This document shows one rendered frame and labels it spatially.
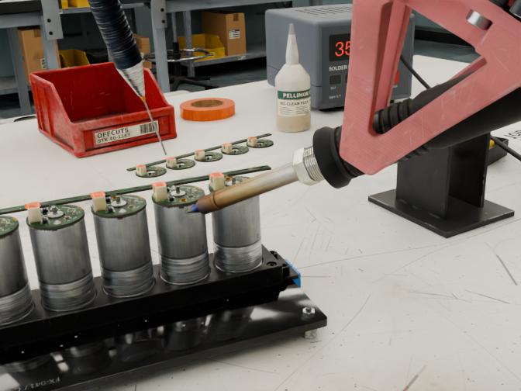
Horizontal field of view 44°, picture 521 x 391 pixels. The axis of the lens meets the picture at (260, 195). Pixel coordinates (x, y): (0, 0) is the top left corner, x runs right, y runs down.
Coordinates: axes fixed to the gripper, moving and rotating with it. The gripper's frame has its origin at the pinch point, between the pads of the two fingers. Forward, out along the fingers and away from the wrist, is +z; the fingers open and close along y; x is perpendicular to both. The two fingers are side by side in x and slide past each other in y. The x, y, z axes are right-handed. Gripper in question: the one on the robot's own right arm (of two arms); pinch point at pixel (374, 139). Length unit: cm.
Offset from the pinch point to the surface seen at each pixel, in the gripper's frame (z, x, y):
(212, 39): 163, -166, -418
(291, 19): 10.5, -17.0, -44.2
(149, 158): 21.1, -16.7, -22.0
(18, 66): 147, -171, -212
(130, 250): 10.3, -6.4, 1.4
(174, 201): 8.0, -6.2, -0.5
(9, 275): 12.2, -9.6, 5.0
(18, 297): 13.2, -9.0, 4.8
